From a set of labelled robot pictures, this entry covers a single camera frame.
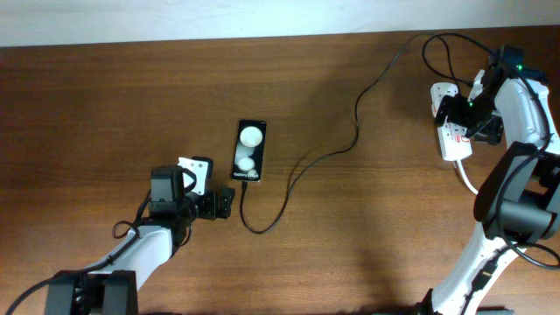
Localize black Samsung Galaxy phone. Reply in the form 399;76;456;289
230;119;267;182

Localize black USB charger cable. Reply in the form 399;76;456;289
238;32;462;236

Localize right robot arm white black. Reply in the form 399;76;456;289
415;65;559;314

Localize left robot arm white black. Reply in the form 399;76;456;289
45;187;235;315

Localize white USB charger adapter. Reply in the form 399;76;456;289
430;82;459;117

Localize white power strip red switches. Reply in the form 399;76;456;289
437;121;473;162

